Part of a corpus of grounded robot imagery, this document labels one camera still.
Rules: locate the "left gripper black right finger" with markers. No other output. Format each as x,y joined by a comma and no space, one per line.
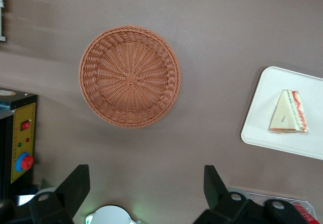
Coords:
219,196

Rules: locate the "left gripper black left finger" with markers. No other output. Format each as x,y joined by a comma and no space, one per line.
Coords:
68,191

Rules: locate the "triangular sandwich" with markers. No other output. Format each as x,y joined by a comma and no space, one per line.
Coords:
287,115

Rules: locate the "beige rectangular tray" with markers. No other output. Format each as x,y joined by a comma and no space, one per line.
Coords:
262,103

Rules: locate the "round brown wicker basket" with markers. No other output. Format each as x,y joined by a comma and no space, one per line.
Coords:
130,77

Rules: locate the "metal tray holding cracker bags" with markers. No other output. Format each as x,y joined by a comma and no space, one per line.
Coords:
2,27

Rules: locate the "clear acrylic bottle rack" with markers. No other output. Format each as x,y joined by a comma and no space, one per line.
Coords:
255,196

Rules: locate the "black machine yellow control panel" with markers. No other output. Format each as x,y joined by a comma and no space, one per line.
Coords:
22,143

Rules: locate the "red cola bottle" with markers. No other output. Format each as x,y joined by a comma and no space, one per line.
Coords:
308,214

